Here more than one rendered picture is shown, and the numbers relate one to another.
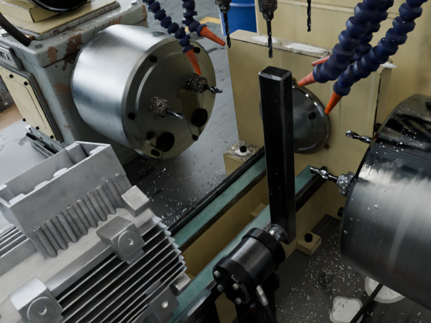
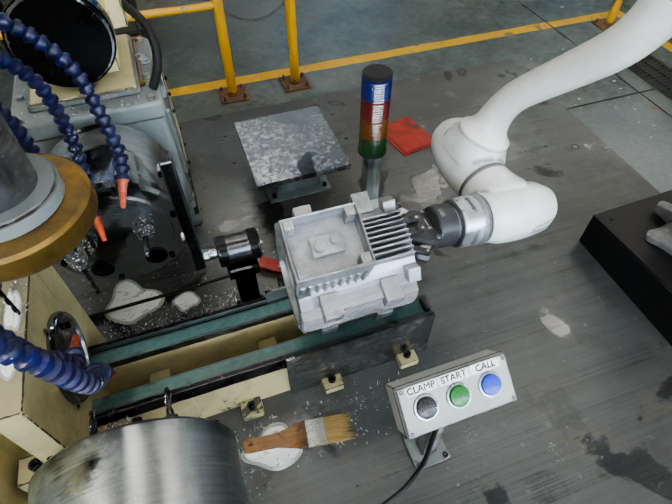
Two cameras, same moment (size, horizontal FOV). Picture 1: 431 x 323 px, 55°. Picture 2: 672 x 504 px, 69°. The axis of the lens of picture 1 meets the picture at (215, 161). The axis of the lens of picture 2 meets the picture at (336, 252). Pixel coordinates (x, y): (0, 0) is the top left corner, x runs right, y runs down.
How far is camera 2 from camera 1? 93 cm
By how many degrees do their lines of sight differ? 89
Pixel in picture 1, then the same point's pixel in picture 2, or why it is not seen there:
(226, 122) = not seen: outside the picture
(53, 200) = (330, 213)
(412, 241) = not seen: hidden behind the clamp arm
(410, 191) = (151, 168)
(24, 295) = (363, 199)
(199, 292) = (271, 304)
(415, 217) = not seen: hidden behind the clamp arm
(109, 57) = (179, 481)
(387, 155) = (138, 176)
